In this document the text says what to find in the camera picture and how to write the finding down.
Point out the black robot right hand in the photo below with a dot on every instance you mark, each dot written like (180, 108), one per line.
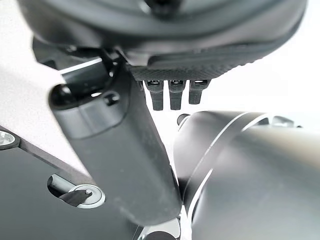
(120, 150)

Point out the dark robot body panel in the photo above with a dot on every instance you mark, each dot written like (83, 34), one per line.
(30, 200)

